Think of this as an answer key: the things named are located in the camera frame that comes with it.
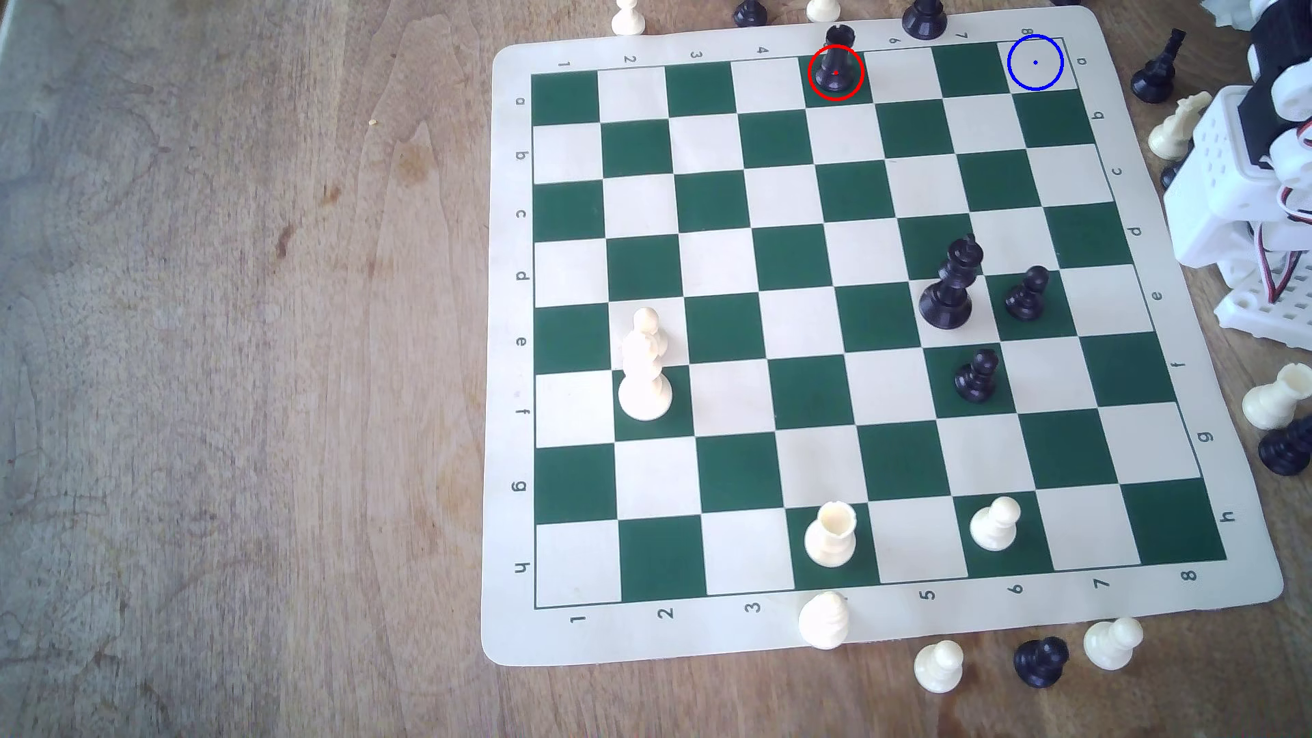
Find white rook chess piece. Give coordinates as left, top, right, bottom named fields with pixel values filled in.
left=804, top=500, right=858, bottom=568
left=1242, top=363, right=1312, bottom=431

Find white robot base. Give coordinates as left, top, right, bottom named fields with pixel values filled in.
left=1214, top=251, right=1312, bottom=352

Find green white chess mat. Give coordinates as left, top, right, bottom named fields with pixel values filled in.
left=480, top=5, right=1285, bottom=668

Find black bishop chess piece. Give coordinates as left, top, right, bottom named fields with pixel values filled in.
left=1130, top=27, right=1188, bottom=105

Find black king chess piece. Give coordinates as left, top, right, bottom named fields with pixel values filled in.
left=919, top=234, right=986, bottom=330

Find white bishop chess piece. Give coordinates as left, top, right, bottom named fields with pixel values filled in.
left=798, top=591, right=851, bottom=651

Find red black servo wires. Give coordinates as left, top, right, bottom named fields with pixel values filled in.
left=1253, top=121, right=1312, bottom=305

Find black rook chess piece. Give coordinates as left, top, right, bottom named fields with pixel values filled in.
left=815, top=25, right=864, bottom=98

